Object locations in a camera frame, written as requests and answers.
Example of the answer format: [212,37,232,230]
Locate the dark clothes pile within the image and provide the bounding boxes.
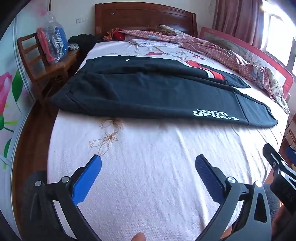
[68,34,97,50]

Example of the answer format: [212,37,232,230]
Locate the clear plastic bag of clothes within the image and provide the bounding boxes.
[36,11,69,64]

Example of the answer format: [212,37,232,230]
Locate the pink curtain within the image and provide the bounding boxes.
[211,0,266,50]

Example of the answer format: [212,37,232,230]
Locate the pink checkered quilt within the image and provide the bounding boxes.
[120,29,290,114]

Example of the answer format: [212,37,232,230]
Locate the floral pillow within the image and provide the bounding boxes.
[155,24,179,35]

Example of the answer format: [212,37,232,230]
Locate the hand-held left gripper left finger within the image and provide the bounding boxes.
[35,154,102,241]

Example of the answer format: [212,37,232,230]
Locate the orange fringed cloth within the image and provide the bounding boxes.
[103,28,119,42]

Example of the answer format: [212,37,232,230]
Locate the window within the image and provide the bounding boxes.
[260,5,296,72]

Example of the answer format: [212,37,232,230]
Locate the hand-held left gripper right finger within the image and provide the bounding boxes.
[195,155,271,241]

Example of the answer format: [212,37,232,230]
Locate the bed with floral sheet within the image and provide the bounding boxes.
[46,37,292,241]

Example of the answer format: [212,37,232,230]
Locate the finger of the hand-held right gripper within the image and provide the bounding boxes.
[285,146,296,163]
[263,143,290,179]

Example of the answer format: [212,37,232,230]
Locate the wooden chair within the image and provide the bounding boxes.
[17,32,80,105]

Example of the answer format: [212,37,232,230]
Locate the brown wooden headboard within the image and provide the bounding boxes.
[94,3,197,42]

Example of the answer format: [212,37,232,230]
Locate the pink bed rail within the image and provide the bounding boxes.
[199,27,296,98]

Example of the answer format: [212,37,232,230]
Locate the black pants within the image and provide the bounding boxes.
[49,56,278,128]

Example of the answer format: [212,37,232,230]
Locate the flower print wardrobe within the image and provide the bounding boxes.
[0,0,51,176]

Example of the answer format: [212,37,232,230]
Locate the brown wooden rack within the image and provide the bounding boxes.
[287,116,296,144]

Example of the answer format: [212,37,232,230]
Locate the grey patterned folded cloth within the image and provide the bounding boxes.
[126,38,183,48]

